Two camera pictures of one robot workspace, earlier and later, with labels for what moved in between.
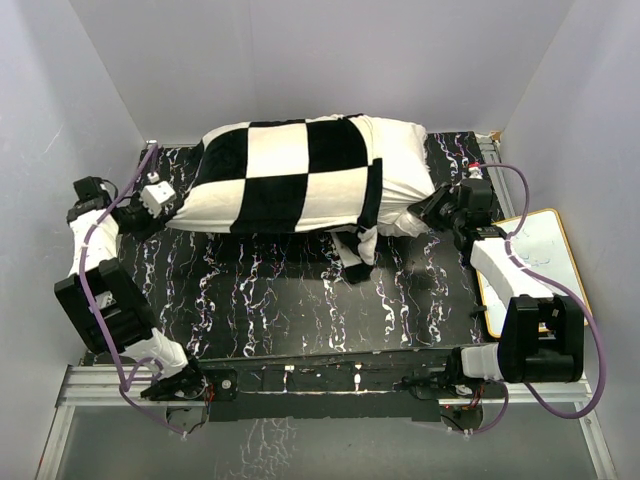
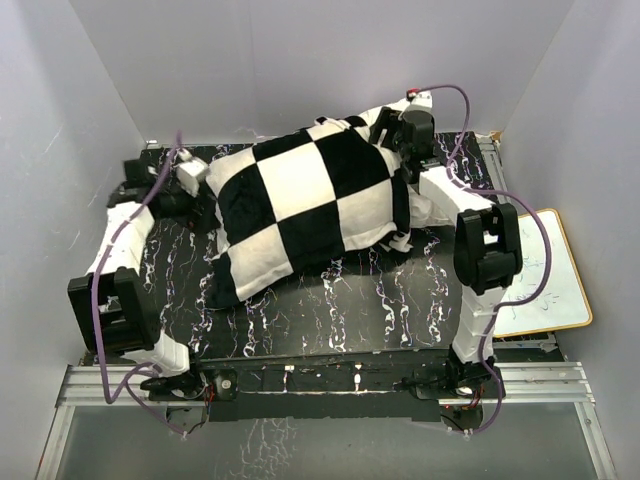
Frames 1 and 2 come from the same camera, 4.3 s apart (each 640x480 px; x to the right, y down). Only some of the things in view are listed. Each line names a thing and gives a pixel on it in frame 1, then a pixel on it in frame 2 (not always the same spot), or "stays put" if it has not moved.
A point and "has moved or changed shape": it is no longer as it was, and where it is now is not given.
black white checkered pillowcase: [283, 176] has moved or changed shape
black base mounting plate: [382, 386] stays put
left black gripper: [151, 224] → [191, 216]
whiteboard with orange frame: [542, 248] stays put
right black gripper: [429, 210] → [388, 121]
